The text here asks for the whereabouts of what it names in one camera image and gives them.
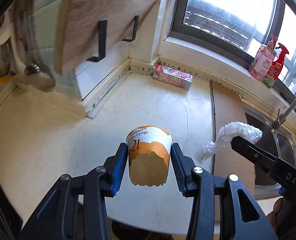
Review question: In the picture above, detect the clear plastic wrapper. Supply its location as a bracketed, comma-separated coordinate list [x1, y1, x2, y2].
[195, 121, 263, 164]

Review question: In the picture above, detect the orange paper cake cup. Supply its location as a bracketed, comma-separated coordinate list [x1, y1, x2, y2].
[126, 125, 173, 187]

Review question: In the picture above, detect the stainless steel sink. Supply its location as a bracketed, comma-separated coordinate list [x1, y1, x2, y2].
[243, 103, 296, 199]

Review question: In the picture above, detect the chrome sink faucet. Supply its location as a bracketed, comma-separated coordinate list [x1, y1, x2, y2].
[272, 97, 296, 131]

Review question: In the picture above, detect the flat brown cardboard sheet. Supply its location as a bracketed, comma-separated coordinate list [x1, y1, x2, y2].
[210, 80, 256, 223]

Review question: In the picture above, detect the red spray cleaner bottle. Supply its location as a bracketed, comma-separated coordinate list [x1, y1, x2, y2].
[262, 42, 289, 88]

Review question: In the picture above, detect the pink detergent spray bottle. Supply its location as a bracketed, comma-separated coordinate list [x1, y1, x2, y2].
[248, 34, 278, 82]

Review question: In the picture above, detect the hanging metal ladle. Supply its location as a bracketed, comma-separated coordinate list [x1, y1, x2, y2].
[0, 22, 56, 92]

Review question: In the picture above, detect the window frame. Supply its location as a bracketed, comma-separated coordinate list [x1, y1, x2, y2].
[171, 0, 296, 102]

